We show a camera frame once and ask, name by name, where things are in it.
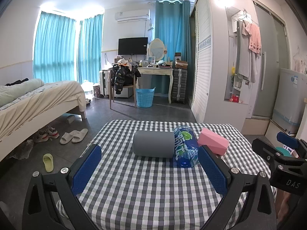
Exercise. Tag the blue laundry basket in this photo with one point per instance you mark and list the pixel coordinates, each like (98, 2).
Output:
(144, 97)

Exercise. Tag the pink towel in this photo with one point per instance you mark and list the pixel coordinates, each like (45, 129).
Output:
(255, 39)

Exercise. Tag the oval vanity mirror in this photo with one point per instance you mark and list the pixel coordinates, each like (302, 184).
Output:
(157, 50)

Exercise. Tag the white suitcase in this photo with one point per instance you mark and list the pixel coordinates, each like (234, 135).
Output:
(104, 82)

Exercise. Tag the dark patterned jacket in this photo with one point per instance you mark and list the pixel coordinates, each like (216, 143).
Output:
(121, 75)

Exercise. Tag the grey towel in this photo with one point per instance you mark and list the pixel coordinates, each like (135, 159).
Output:
(241, 52)

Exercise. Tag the checkered tablecloth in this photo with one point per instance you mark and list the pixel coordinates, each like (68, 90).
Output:
(144, 186)

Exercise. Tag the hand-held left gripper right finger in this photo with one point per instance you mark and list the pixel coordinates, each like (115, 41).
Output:
(212, 170)

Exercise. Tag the dark clothing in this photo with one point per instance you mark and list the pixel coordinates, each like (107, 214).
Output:
(16, 82)

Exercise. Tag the white small refrigerator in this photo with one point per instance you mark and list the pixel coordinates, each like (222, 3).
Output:
(291, 98)

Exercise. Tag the pink foam block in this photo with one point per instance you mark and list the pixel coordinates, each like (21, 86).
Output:
(213, 143)

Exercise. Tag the white wardrobe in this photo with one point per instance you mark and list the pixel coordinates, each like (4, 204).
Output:
(203, 64)

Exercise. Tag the cardboard box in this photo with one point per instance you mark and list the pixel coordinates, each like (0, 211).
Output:
(181, 63)

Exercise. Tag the frosted glass sliding door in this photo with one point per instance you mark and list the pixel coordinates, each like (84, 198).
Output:
(268, 64)

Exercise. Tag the clear plastic bag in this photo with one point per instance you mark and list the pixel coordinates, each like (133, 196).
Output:
(87, 86)

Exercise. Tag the teal round object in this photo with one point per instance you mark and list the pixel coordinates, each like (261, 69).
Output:
(282, 151)

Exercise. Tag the blue plastic bottle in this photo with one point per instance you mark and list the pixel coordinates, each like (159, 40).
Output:
(186, 148)

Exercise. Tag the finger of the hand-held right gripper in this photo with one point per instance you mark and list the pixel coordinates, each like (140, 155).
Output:
(262, 149)
(286, 137)

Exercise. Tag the black television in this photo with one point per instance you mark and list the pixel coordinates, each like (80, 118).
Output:
(133, 46)

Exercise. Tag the grey cup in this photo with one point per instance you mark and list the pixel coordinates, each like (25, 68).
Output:
(153, 147)

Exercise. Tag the dark grey suitcase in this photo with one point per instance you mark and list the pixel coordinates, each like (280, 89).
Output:
(179, 83)

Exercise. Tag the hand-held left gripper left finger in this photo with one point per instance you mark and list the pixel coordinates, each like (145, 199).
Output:
(87, 170)

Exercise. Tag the wooden chair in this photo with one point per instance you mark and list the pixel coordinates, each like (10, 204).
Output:
(112, 95)

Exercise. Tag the white air conditioner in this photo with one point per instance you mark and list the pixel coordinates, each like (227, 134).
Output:
(132, 15)

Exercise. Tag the pale green quilt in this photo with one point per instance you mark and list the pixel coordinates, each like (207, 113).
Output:
(21, 87)

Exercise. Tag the patterned waste bin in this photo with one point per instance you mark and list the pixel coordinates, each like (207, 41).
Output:
(96, 91)

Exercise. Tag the person's right forearm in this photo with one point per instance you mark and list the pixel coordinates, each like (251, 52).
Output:
(286, 204)

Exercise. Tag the grey brick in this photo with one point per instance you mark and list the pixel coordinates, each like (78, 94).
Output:
(70, 118)

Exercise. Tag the light blue window curtain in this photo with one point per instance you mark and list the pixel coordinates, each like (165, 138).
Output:
(54, 48)
(90, 48)

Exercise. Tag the white slipper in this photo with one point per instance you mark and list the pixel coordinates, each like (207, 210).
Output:
(80, 134)
(66, 137)

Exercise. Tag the white sneaker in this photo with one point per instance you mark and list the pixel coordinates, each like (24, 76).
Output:
(39, 137)
(52, 133)

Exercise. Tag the white bed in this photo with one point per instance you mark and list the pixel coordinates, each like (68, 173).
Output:
(43, 100)

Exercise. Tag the yellow slipper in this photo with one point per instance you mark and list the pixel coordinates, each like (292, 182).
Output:
(48, 162)

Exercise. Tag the white dressing table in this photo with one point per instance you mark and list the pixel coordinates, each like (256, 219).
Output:
(156, 71)

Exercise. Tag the red container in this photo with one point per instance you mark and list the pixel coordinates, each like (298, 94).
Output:
(235, 98)

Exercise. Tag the teal curtain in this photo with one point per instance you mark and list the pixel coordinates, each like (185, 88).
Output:
(171, 40)

